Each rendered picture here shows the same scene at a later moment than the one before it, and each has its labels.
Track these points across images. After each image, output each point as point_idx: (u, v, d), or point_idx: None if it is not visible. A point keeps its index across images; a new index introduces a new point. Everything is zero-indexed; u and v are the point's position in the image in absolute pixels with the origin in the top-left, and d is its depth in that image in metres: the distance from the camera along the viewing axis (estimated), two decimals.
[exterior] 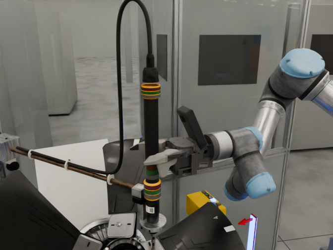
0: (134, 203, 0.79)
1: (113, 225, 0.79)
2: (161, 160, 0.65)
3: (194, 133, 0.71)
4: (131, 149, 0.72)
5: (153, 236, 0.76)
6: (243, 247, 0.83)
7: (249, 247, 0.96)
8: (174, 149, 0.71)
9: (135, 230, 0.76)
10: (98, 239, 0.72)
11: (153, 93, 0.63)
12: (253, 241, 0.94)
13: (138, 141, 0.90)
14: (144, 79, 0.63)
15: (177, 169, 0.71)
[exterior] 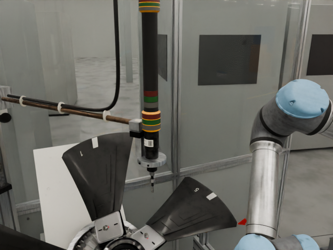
0: (171, 232, 0.79)
1: (141, 233, 0.81)
2: None
3: None
4: None
5: (152, 175, 0.71)
6: None
7: None
8: None
9: None
10: (125, 228, 0.75)
11: (152, 4, 0.57)
12: None
13: (214, 197, 0.91)
14: None
15: None
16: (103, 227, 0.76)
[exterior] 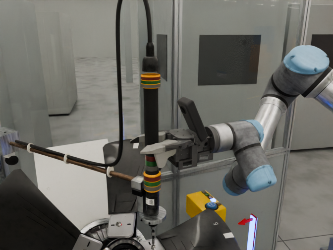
0: None
1: (148, 244, 0.80)
2: (159, 150, 0.65)
3: (194, 124, 0.70)
4: (131, 142, 0.70)
5: (153, 228, 0.75)
6: None
7: (249, 247, 0.96)
8: (174, 140, 0.70)
9: None
10: (136, 231, 0.76)
11: (153, 83, 0.62)
12: (253, 241, 0.94)
13: (232, 237, 0.87)
14: (144, 68, 0.62)
15: (177, 161, 0.71)
16: (117, 222, 0.77)
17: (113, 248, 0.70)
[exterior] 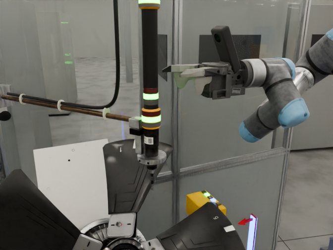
0: None
1: (148, 245, 0.80)
2: (198, 73, 0.63)
3: (228, 52, 0.69)
4: (163, 70, 0.70)
5: (152, 172, 0.70)
6: None
7: (249, 247, 0.96)
8: None
9: None
10: (136, 231, 0.76)
11: (152, 1, 0.57)
12: (253, 241, 0.94)
13: (232, 230, 0.86)
14: None
15: (210, 91, 0.69)
16: (117, 222, 0.77)
17: (113, 248, 0.70)
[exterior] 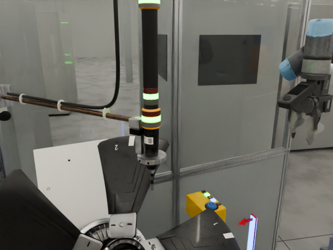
0: None
1: None
2: (314, 134, 0.87)
3: (304, 98, 0.84)
4: (293, 137, 0.94)
5: (152, 172, 0.70)
6: None
7: (249, 247, 0.96)
8: (307, 113, 0.88)
9: None
10: None
11: (152, 1, 0.57)
12: (253, 241, 0.94)
13: None
14: None
15: (322, 111, 0.89)
16: (153, 245, 0.78)
17: (134, 247, 0.71)
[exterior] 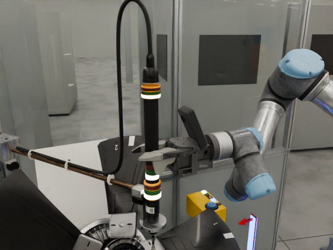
0: None
1: None
2: (156, 157, 0.66)
3: (194, 133, 0.71)
4: (133, 152, 0.70)
5: (153, 234, 0.76)
6: None
7: (249, 247, 0.96)
8: (174, 149, 0.70)
9: None
10: None
11: (153, 93, 0.63)
12: (253, 241, 0.94)
13: None
14: (144, 79, 0.63)
15: (177, 169, 0.71)
16: None
17: (134, 247, 0.71)
